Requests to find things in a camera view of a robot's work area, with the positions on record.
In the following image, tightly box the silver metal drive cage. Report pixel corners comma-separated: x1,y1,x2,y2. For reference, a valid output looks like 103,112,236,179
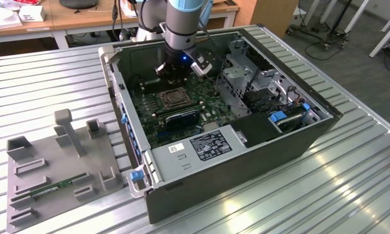
220,36,257,117

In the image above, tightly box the green motherboard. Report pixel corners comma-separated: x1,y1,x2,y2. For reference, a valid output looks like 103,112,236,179
129,74,239,147

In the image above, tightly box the black graphics card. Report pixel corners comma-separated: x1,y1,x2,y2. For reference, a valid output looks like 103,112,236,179
164,109,203,131

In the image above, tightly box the black disk bay block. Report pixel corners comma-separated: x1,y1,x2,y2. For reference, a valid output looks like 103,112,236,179
243,86,283,114

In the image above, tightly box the wooden desk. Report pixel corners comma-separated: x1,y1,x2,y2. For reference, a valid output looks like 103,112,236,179
48,0,241,48
0,0,61,49

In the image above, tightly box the wooden cabinet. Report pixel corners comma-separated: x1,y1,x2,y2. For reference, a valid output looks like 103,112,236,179
236,0,300,39

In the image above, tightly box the black plastic shroud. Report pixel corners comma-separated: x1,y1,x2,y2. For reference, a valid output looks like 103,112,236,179
229,113,283,149

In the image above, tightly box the blue disk carrier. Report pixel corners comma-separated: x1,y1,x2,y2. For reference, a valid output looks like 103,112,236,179
268,111,287,124

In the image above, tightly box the dark round object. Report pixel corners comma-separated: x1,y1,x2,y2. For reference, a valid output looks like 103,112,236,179
59,0,97,9

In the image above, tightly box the silver power supply unit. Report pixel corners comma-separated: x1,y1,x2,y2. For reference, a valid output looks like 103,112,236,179
148,124,248,182

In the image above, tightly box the white box with label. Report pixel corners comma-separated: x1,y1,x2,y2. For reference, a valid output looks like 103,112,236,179
19,5,47,22

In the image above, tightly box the dark grey PC case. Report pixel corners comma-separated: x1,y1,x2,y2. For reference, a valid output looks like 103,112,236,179
97,23,343,225

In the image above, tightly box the black wheeled stand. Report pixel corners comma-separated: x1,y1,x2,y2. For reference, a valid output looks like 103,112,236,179
285,0,356,51

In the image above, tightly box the plain white box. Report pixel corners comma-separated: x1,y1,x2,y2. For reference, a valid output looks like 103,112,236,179
0,9,23,31

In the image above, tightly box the grey parts rack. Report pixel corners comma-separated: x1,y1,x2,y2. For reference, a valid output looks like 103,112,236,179
5,109,127,234

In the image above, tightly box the green RAM stick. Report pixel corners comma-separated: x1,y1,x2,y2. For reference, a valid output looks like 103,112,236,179
28,172,87,198

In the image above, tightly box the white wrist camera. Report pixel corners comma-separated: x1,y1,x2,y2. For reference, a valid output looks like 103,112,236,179
185,48,216,78

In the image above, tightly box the black hanging cable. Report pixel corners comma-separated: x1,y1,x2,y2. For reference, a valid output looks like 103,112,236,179
111,0,127,42

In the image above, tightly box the white desk frame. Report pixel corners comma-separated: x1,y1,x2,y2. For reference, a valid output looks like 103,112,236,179
344,0,390,58

